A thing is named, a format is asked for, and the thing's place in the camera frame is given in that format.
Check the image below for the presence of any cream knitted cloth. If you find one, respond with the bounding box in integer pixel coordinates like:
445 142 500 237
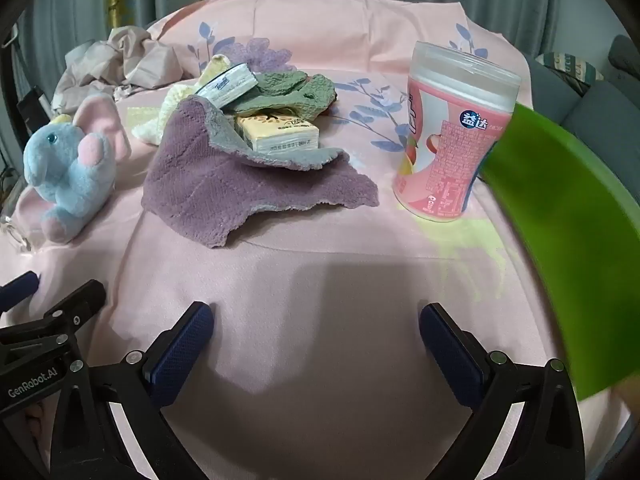
131 54 233 145

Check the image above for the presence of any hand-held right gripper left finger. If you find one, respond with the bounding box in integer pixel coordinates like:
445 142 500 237
50 301 216 480

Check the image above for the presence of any green knitted cloth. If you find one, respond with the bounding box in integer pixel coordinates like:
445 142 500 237
227 71 337 122

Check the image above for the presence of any grey sofa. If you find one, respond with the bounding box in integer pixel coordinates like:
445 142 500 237
522 35 640 131

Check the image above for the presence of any purple fleece towel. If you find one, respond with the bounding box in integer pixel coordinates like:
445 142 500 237
141 95 379 249

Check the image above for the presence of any pink floral bed sheet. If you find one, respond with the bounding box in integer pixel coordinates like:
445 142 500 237
0 0 636 480

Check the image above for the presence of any yellow tissue pack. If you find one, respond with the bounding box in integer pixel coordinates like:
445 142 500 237
235 112 321 153

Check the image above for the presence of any blue elephant plush toy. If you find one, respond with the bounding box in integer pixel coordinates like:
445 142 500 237
22 95 132 245

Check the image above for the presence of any pink plastic canister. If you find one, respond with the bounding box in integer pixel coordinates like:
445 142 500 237
392 41 523 222

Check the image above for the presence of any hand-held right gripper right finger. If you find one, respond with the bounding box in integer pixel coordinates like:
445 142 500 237
419 303 586 480

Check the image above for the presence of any crumpled beige cloth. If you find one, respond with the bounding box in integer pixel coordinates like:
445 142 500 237
50 26 183 106

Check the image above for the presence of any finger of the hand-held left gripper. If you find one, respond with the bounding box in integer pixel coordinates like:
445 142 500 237
0 271 40 313
0 280 107 361

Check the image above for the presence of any green storage box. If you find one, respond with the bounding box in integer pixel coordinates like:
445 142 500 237
480 102 640 403

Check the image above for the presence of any blue tissue pack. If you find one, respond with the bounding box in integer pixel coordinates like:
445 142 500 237
194 62 258 109

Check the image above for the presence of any striped pillow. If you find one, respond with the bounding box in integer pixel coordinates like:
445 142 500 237
535 52 606 96

